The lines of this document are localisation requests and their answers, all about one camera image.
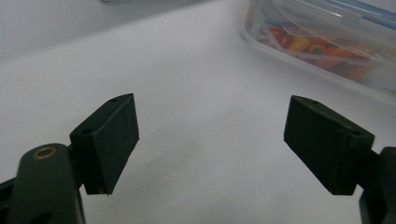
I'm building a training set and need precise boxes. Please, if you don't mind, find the clear plastic food container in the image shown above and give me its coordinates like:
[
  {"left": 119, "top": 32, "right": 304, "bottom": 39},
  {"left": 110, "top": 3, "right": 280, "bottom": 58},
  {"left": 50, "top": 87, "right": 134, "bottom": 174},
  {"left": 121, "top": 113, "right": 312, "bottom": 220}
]
[{"left": 240, "top": 0, "right": 396, "bottom": 101}]

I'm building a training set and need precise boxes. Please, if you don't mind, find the colourful printed paper insert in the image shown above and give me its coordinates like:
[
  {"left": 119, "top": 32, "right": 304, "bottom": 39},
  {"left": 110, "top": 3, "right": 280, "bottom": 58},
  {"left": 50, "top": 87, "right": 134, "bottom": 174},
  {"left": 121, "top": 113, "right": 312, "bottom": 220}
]
[{"left": 263, "top": 25, "right": 378, "bottom": 79}]

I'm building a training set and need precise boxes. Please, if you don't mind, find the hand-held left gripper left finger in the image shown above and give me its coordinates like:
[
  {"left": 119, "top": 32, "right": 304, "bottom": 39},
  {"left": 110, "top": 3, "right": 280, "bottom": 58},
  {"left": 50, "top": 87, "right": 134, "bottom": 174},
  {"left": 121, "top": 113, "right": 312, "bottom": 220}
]
[{"left": 69, "top": 92, "right": 140, "bottom": 196}]

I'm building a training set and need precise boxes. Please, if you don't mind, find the clear lid with blue seal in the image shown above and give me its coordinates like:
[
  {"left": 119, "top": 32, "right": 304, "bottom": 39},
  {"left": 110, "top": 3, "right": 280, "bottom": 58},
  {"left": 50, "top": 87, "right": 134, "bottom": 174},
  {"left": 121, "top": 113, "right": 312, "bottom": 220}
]
[{"left": 272, "top": 0, "right": 396, "bottom": 67}]

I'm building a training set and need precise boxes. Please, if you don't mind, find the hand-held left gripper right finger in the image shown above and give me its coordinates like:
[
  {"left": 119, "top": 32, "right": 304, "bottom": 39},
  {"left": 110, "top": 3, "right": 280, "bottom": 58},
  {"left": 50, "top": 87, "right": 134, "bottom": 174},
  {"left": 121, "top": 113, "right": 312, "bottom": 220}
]
[{"left": 283, "top": 94, "right": 375, "bottom": 196}]

